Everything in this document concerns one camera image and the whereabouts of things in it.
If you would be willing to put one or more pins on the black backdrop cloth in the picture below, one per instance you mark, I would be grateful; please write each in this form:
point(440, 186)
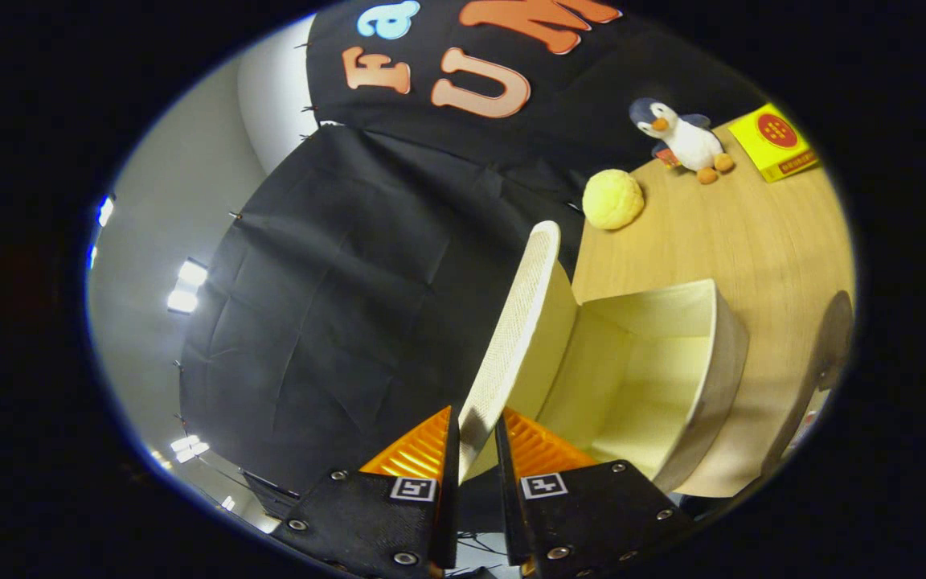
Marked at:
point(334, 305)

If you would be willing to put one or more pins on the brown fuzzy slipper shoe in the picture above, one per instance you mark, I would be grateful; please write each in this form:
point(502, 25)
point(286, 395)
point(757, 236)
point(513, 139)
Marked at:
point(837, 338)

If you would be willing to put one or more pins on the yellow round bun plush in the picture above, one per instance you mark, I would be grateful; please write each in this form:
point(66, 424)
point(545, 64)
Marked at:
point(612, 199)

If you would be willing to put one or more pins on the ceiling light panel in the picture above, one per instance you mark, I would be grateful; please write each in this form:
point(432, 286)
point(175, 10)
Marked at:
point(187, 285)
point(188, 446)
point(105, 211)

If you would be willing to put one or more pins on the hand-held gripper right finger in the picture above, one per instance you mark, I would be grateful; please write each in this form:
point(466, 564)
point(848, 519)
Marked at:
point(509, 498)

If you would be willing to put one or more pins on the penguin plush toy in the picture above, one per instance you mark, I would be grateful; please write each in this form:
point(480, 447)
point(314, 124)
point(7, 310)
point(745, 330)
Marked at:
point(688, 141)

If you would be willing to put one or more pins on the yellow book with red circle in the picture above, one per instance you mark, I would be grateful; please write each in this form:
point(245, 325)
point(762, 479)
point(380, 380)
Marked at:
point(776, 141)

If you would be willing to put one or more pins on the cream fabric storage box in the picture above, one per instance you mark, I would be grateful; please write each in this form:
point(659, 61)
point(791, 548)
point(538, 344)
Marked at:
point(640, 378)

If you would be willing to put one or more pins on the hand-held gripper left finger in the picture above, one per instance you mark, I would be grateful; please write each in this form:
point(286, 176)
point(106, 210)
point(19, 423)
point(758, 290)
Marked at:
point(448, 515)

